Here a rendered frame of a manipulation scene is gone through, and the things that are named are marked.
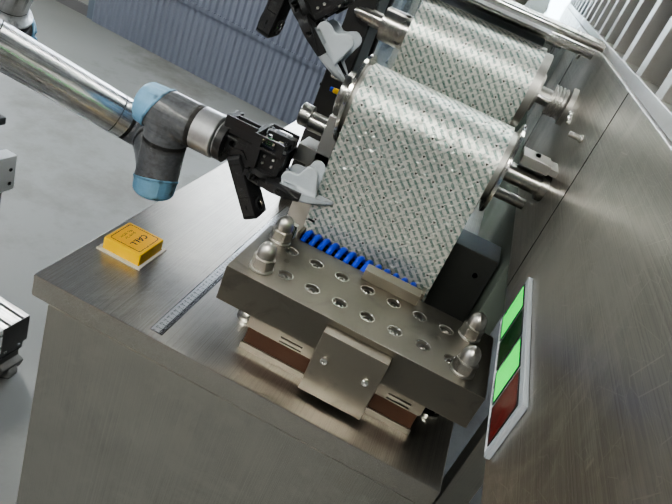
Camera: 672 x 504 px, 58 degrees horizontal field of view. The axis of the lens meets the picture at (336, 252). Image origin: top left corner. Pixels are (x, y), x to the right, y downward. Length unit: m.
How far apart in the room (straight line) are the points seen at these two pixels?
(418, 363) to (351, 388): 0.10
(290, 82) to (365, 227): 3.52
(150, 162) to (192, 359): 0.36
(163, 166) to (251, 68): 3.56
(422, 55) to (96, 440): 0.86
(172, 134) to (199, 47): 3.79
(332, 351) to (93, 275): 0.40
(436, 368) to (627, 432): 0.51
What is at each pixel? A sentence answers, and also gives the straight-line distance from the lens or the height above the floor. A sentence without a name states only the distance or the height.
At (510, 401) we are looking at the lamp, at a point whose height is 1.20.
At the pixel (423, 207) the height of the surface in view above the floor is 1.16.
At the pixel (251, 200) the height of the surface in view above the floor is 1.04.
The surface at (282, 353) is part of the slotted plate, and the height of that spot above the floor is 0.93.
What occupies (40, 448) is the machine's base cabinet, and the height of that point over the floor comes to 0.55.
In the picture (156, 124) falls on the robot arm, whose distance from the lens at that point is 1.05.
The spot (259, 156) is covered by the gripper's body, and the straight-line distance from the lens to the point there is 0.99.
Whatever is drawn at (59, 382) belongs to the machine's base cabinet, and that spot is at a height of 0.72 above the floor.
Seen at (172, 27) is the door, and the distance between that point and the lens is 4.94.
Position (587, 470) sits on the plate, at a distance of 0.40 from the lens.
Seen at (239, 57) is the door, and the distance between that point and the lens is 4.65.
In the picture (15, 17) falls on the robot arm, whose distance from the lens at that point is 1.55.
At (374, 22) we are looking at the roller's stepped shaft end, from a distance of 1.23.
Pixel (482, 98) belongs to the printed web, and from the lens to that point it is 1.15.
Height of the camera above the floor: 1.51
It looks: 29 degrees down
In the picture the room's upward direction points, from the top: 24 degrees clockwise
